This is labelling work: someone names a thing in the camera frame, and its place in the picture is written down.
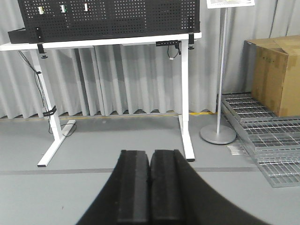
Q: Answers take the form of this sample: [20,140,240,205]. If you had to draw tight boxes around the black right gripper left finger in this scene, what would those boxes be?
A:
[78,150,149,225]

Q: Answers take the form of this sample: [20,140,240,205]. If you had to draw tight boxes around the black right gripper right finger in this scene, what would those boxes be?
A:
[150,150,266,225]

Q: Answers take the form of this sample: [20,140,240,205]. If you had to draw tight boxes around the silver sign stand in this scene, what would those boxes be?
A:
[200,0,255,145]

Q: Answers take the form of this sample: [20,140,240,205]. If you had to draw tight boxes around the lower metal floor grating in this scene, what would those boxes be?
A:
[227,116,300,188]

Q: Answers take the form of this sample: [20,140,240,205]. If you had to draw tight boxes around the metal floor grating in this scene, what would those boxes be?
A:
[227,116,300,188]
[222,93,281,123]

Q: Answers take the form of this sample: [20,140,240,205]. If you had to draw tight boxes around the upper metal floor grating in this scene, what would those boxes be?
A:
[222,93,281,123]

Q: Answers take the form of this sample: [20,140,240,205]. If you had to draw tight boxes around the black desk control box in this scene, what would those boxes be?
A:
[156,40,181,46]

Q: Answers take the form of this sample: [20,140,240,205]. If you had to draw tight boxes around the white standing desk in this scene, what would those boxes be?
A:
[0,32,202,162]

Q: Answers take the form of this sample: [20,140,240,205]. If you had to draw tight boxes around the brown cardboard box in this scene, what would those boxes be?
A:
[246,35,300,117]

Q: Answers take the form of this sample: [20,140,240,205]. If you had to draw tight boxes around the black right pegboard clamp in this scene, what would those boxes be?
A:
[188,16,195,50]

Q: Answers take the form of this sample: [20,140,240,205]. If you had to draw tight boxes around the black pegboard clamp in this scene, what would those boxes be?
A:
[188,16,195,50]
[35,27,48,59]

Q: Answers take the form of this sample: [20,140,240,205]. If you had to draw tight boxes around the black left pegboard clamp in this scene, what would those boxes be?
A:
[35,27,48,59]

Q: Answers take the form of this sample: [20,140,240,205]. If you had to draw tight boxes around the black perforated pegboard panel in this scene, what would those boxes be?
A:
[18,0,200,43]

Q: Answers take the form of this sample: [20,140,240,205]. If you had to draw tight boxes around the green-white contact block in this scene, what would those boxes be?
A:
[60,5,67,13]

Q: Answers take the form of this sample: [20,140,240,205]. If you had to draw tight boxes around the yellow-white contact block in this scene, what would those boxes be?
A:
[38,6,45,15]

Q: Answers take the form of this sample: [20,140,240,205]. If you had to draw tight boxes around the black desk cable bundle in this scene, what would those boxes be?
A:
[18,50,57,135]

